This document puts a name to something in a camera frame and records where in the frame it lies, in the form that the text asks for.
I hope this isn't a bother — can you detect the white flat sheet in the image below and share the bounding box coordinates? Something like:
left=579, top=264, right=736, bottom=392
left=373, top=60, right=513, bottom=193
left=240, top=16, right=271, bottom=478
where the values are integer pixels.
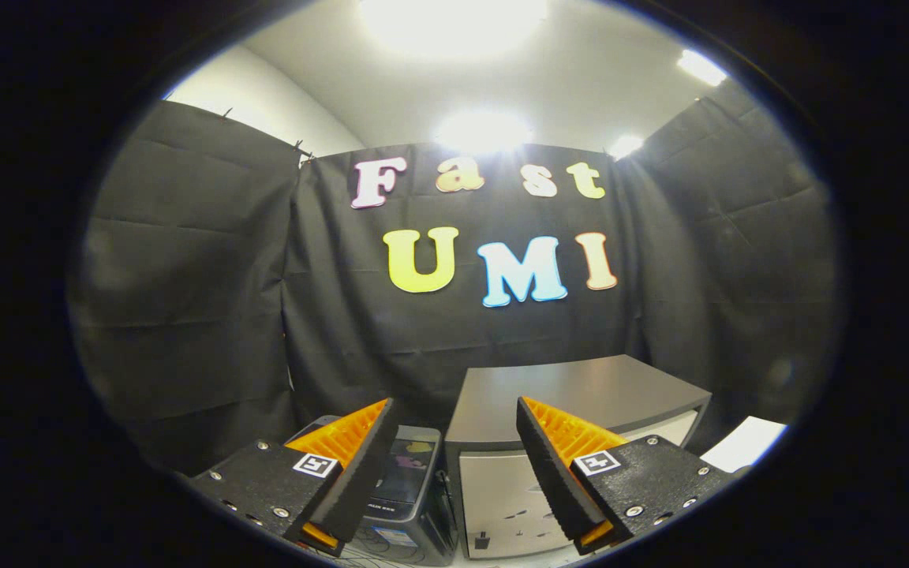
left=698, top=415, right=789, bottom=473

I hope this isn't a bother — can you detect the large round ceiling light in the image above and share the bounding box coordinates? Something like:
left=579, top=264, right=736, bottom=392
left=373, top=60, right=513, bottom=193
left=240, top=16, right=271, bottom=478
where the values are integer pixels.
left=357, top=0, right=549, bottom=62

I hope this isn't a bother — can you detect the rectangular ceiling light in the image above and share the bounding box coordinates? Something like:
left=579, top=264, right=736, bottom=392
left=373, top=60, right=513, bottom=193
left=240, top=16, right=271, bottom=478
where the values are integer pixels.
left=676, top=48, right=728, bottom=87

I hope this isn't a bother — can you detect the beige cabinet with dark top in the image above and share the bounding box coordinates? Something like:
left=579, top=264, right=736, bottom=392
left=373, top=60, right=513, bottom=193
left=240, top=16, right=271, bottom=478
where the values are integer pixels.
left=444, top=353, right=713, bottom=560

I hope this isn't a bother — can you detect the grey washing machine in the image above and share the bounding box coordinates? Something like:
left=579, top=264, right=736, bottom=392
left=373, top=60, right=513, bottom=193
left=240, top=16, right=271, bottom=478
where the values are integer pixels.
left=284, top=413, right=460, bottom=566

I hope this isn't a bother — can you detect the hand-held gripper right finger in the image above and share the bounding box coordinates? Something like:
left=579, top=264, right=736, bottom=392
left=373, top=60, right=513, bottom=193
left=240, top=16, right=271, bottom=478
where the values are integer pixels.
left=515, top=394, right=740, bottom=555

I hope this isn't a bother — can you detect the black backdrop cloth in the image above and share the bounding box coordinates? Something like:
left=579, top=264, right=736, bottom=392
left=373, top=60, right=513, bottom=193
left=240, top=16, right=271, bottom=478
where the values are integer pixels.
left=68, top=78, right=846, bottom=476

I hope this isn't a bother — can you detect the black cable tangle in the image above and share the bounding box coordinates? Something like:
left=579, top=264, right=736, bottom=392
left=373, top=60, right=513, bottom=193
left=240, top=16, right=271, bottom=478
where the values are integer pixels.
left=342, top=536, right=425, bottom=568

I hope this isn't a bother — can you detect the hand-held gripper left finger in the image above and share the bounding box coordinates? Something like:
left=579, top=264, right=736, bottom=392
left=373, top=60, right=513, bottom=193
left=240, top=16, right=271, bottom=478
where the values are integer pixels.
left=192, top=397, right=398, bottom=558

